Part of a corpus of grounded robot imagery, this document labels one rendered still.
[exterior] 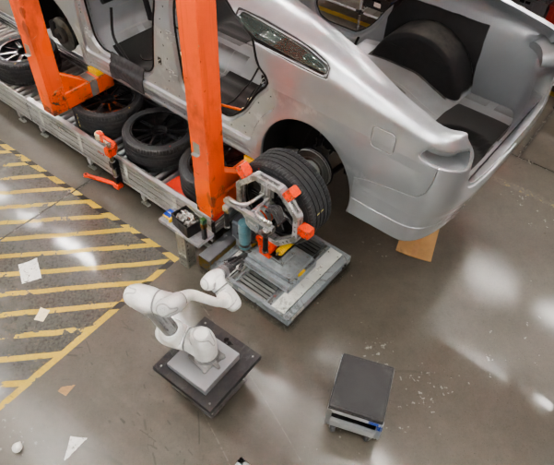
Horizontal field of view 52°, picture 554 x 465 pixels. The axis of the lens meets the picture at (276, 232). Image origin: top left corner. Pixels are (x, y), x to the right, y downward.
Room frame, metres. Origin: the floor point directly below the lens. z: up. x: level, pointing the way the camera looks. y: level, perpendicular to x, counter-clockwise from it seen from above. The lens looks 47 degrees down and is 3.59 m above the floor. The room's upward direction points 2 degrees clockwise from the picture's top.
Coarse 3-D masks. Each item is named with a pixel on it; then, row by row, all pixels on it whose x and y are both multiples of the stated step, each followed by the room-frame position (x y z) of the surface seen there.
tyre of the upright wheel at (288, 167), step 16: (256, 160) 2.97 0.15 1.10; (272, 160) 2.89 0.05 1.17; (288, 160) 2.89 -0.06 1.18; (304, 160) 2.91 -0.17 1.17; (288, 176) 2.75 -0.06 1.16; (304, 176) 2.78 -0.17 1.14; (320, 176) 2.83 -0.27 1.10; (304, 192) 2.68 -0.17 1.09; (320, 192) 2.75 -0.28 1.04; (304, 208) 2.64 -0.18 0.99; (320, 208) 2.69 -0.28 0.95; (320, 224) 2.68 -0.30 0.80; (304, 240) 2.63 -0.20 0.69
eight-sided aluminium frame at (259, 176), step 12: (240, 180) 2.87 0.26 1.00; (252, 180) 2.80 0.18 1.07; (264, 180) 2.75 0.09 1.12; (276, 180) 2.75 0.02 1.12; (240, 192) 2.87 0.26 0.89; (276, 192) 2.68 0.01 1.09; (288, 204) 2.62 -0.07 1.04; (300, 216) 2.59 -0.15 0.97; (276, 240) 2.68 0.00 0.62; (288, 240) 2.61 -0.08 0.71
